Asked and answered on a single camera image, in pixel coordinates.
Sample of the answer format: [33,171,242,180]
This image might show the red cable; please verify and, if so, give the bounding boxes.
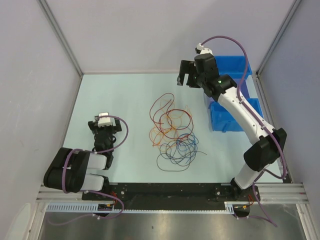
[149,92,195,136]

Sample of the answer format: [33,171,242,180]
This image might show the orange cable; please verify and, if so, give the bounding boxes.
[148,98,192,148]

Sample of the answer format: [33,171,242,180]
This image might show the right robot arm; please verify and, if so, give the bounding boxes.
[177,53,287,201]

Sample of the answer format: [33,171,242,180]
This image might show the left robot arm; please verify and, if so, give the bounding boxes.
[43,116,122,200]

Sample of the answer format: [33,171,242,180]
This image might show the far blue bin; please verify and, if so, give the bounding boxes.
[214,55,246,79]

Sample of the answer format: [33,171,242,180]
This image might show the blue bin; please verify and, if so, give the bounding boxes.
[214,55,246,79]
[209,98,265,133]

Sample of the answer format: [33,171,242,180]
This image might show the near blue bin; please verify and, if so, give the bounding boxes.
[209,98,265,133]

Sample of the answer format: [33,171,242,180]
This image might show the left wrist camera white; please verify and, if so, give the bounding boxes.
[94,112,113,128]

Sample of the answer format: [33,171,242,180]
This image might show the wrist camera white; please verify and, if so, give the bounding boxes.
[195,43,213,55]
[94,112,113,128]

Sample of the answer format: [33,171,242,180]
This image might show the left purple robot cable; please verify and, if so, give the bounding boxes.
[47,115,130,226]

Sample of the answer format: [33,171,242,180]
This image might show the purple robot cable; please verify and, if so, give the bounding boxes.
[47,115,130,226]
[201,35,288,228]

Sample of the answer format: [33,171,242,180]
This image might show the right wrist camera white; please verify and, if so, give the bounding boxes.
[195,43,213,55]

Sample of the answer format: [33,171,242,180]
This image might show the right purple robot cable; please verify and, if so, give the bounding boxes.
[201,35,288,228]

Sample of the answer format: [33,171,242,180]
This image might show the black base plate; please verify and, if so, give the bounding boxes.
[81,182,261,210]

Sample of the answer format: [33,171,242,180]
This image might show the brown cable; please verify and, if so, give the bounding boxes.
[156,147,208,172]

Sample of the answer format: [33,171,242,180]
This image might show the dark blue cable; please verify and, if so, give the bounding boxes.
[159,134,201,167]

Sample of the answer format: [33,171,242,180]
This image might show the white cable duct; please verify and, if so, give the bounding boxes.
[46,202,234,215]

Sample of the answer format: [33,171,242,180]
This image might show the aluminium frame rail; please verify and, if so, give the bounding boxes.
[36,183,309,204]

